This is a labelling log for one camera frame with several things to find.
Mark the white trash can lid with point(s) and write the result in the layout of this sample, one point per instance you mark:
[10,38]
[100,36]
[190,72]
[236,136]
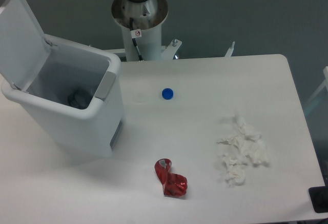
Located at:
[24,49]

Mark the blue bottle cap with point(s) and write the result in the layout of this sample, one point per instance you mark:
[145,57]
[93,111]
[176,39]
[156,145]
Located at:
[167,93]

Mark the white bottle cap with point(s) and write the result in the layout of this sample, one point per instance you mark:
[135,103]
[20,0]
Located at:
[139,98]

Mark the crushed red can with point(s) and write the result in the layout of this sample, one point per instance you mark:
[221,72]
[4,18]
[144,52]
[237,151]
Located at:
[174,185]

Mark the white trash can body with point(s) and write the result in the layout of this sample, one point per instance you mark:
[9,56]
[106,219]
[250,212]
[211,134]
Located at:
[71,66]

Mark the dark object inside bin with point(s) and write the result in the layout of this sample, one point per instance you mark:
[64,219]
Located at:
[79,99]

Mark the crumpled white tissue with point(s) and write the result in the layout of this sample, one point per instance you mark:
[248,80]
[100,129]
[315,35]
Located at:
[244,147]

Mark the black device at edge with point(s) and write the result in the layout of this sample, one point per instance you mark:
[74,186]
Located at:
[318,196]

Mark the white mounting bracket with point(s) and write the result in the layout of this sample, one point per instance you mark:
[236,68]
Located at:
[170,52]

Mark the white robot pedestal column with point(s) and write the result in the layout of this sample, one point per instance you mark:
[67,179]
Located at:
[148,42]

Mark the white table bracket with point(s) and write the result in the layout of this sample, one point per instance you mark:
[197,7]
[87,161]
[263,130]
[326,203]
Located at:
[230,50]

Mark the white frame at right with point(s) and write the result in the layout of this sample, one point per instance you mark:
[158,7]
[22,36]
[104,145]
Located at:
[317,96]

